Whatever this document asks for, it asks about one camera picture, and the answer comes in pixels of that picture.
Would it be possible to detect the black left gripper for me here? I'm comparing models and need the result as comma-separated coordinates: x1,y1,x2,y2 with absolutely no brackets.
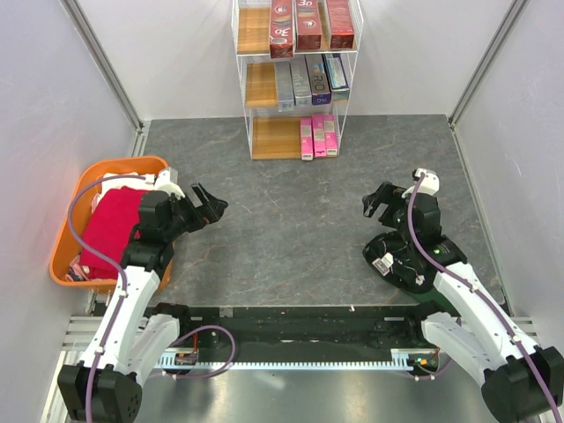
163,182,226,241

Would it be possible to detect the pink toothpaste box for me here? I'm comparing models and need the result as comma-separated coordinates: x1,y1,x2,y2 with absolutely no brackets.
323,114,339,157
311,114,327,158
300,117,314,161

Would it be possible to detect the purple toothpaste box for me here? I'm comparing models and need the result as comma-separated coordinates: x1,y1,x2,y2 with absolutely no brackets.
323,53,350,101
305,54,331,106

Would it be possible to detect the silver Protefix toothpaste box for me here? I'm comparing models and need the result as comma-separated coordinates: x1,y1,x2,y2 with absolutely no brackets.
290,58,312,107

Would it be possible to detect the silver plain toothpaste box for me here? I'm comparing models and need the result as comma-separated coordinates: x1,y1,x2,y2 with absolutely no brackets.
274,62,295,112

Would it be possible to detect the large red toothpaste box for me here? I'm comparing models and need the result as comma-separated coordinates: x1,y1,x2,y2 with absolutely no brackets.
325,0,355,50

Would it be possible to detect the red 3D toothpaste box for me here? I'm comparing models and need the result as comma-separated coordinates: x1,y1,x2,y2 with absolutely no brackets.
269,0,294,59
295,0,323,51

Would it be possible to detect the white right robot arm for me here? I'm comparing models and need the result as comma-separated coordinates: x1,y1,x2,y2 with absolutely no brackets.
362,173,563,422

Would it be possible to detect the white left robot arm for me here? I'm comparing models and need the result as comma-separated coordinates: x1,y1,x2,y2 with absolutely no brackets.
57,182,228,422

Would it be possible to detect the white cloth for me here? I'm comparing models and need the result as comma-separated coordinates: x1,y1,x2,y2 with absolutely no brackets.
91,172,156,211

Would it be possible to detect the dark green round bin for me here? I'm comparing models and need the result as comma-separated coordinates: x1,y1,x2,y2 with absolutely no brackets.
362,231,467,310

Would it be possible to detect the orange plastic basket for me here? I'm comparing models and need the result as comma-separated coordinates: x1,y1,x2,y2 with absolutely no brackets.
49,156,168,293

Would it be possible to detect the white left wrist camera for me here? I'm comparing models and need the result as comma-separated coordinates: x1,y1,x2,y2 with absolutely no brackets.
153,167,185,198

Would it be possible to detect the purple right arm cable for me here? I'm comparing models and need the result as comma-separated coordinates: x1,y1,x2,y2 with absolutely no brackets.
396,173,564,423

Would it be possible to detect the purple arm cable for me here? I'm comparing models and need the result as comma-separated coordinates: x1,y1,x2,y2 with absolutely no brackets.
396,173,564,423
67,174,237,423

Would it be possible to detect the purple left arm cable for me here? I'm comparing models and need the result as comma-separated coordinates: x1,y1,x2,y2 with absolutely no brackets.
67,174,237,423

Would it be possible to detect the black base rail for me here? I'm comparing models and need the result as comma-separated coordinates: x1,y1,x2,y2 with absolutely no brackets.
144,301,446,348

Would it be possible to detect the white wire wooden shelf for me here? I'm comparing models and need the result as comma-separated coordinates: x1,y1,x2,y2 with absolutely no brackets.
231,1,364,161

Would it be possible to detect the grey slotted cable duct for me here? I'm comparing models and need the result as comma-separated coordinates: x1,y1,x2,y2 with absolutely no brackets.
154,350,438,372

